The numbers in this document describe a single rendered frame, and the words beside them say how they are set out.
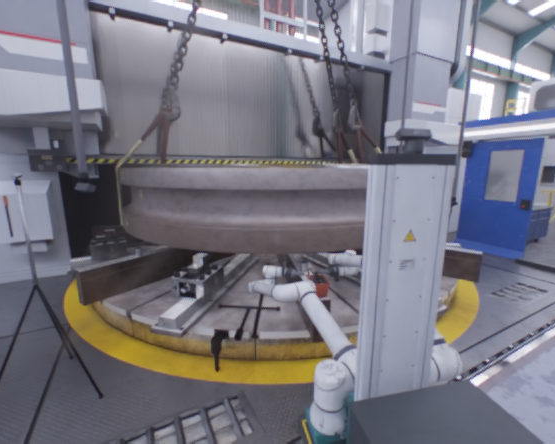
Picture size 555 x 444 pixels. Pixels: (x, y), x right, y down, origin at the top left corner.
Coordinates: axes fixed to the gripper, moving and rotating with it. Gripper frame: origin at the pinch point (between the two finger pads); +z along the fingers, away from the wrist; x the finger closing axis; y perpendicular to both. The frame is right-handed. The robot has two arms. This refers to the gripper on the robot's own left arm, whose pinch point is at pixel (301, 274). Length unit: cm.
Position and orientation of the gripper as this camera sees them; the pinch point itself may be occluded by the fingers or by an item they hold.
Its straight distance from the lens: 237.8
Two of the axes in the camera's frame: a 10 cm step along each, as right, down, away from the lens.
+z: 9.7, 0.5, -2.4
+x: -2.5, 1.9, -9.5
